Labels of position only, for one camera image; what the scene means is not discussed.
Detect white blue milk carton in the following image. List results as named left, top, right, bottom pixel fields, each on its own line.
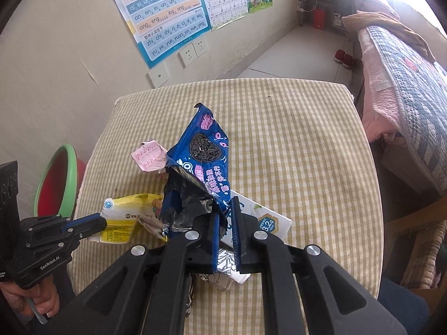
left=220, top=190, right=293, bottom=284

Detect blue Oreo cookie wrapper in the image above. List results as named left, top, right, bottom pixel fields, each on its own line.
left=159, top=103, right=230, bottom=237

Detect yellow snack wrapper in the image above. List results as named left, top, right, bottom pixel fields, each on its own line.
left=89, top=193, right=167, bottom=244

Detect black-white paper cup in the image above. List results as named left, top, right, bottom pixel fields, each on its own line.
left=198, top=249, right=246, bottom=291

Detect pink paper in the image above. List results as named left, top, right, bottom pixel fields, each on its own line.
left=131, top=140, right=167, bottom=173

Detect person's left hand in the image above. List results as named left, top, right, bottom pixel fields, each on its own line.
left=1, top=275, right=60, bottom=317

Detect red bin with green rim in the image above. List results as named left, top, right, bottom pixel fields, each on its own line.
left=33, top=144, right=86, bottom=218

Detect beige checkered tablecloth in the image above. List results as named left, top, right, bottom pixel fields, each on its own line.
left=75, top=79, right=383, bottom=295

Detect wooden chair with cushion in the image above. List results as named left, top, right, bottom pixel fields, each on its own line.
left=383, top=205, right=446, bottom=314

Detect pink bed sheet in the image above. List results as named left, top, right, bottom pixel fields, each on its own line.
left=355, top=0, right=400, bottom=143

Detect red slippers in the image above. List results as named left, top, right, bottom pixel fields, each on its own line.
left=334, top=49, right=354, bottom=69

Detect red box on shelf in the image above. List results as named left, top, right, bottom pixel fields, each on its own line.
left=312, top=8, right=326, bottom=30

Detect blue patterned quilt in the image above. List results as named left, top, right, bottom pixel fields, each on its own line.
left=367, top=26, right=446, bottom=195

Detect tan blanket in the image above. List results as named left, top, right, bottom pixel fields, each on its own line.
left=341, top=11, right=437, bottom=64

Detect white wall socket plate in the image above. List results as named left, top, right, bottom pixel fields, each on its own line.
left=147, top=63, right=170, bottom=88

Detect white double wall socket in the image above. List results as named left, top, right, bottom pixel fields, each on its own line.
left=178, top=44, right=198, bottom=68

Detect white single wall socket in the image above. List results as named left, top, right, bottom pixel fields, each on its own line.
left=192, top=38, right=208, bottom=57

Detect blue pinyin wall poster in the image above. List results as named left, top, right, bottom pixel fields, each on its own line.
left=114, top=0, right=211, bottom=68

